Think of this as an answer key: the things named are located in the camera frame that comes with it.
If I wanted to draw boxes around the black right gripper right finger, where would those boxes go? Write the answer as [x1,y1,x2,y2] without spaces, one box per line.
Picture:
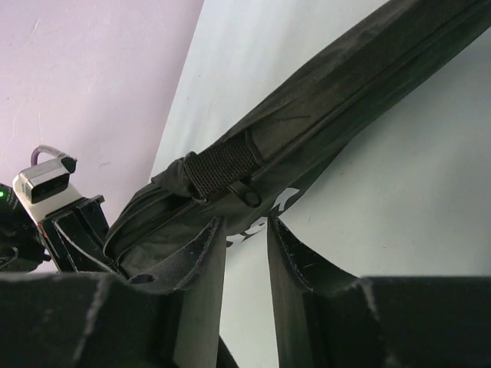
[267,217,490,367]

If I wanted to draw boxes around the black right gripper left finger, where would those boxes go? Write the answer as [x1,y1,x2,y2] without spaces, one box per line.
[1,218,226,367]

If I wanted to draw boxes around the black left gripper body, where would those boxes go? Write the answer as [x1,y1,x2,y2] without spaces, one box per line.
[38,195,115,273]

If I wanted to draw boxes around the black Crossway racket bag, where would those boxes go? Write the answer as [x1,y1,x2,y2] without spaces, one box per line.
[103,0,490,275]

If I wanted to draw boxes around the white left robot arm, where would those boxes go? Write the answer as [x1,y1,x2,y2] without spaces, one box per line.
[1,184,122,274]

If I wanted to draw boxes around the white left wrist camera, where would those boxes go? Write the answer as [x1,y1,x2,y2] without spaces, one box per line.
[12,155,82,225]

